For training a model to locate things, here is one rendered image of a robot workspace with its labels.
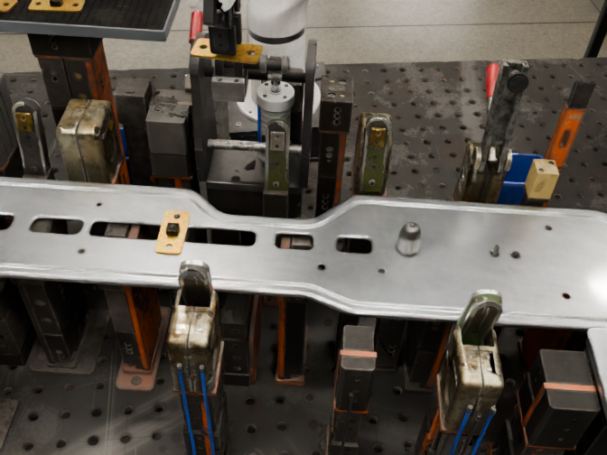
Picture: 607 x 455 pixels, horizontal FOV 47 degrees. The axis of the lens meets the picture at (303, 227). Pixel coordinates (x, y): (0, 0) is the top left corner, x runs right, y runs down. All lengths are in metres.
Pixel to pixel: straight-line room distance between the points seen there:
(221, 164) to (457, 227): 0.40
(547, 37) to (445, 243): 2.67
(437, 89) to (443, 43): 1.57
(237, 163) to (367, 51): 2.17
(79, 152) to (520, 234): 0.68
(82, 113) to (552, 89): 1.25
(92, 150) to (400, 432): 0.66
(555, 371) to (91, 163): 0.73
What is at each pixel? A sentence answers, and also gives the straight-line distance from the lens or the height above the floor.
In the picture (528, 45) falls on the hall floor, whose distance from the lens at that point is 3.55.
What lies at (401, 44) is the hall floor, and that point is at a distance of 3.38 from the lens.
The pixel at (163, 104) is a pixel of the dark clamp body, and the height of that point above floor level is 1.08.
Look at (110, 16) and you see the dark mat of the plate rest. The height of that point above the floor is 1.16.
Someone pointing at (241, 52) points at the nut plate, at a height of 1.28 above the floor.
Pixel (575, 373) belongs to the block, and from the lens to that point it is 0.98.
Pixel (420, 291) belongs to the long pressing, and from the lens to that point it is 0.97.
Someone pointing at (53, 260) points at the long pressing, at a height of 1.00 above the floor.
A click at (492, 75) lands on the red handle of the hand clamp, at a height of 1.14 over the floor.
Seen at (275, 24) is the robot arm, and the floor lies 1.03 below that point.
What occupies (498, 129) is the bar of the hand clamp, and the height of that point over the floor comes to 1.11.
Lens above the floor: 1.75
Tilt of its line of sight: 46 degrees down
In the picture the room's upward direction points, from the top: 3 degrees clockwise
